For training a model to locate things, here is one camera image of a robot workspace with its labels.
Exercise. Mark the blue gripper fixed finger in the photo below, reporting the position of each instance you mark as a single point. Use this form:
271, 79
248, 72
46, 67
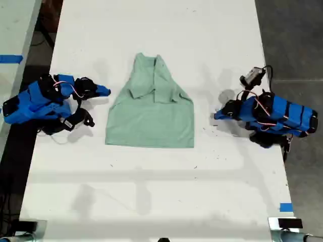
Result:
103, 88
223, 112

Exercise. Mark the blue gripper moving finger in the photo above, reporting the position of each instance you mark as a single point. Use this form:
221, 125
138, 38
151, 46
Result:
223, 117
102, 93

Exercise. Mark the pale green T-shirt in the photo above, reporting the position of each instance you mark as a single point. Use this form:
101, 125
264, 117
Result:
151, 121

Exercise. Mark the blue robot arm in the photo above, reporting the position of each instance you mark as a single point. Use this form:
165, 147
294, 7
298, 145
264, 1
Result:
290, 112
38, 100

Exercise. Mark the long blue tape strip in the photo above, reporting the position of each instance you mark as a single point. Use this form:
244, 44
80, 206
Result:
10, 59

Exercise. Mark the pale side table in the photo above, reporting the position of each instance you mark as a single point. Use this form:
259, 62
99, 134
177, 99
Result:
13, 32

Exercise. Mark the short blue tape strip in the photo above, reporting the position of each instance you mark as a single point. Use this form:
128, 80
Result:
286, 207

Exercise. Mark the metal clamp plate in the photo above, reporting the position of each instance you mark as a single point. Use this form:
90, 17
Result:
273, 230
40, 229

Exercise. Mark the small black box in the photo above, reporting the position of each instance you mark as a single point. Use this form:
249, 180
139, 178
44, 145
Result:
27, 226
290, 223

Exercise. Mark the small black round object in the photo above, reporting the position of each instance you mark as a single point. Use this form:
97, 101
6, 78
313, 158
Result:
164, 240

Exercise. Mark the grey metal pipe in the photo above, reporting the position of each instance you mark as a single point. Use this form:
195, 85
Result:
15, 238
297, 237

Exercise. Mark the black camera stalk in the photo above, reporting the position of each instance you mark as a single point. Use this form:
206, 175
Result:
80, 104
243, 93

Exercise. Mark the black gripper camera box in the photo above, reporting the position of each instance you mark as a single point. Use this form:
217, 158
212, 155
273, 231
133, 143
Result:
83, 119

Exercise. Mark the grey gripper camera box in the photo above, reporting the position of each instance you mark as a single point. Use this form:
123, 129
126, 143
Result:
253, 75

